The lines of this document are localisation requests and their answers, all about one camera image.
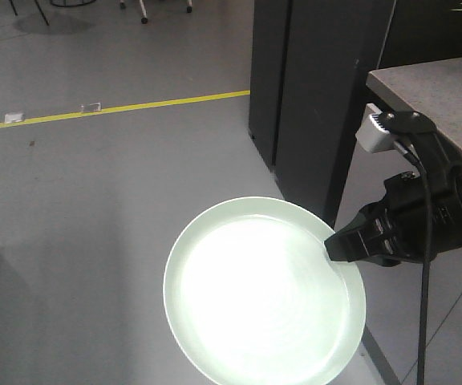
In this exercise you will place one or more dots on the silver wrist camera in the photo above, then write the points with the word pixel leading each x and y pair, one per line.
pixel 371 136

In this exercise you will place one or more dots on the dark grey cabinet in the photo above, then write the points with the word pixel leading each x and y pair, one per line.
pixel 310 61

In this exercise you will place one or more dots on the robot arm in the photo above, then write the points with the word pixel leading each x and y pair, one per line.
pixel 403 226

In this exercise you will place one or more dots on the light green round plate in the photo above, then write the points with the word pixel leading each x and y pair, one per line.
pixel 251 295

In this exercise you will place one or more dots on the grey stone side table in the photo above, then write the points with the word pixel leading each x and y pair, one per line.
pixel 434 89

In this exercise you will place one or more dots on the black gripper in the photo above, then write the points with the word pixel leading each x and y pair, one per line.
pixel 396 229

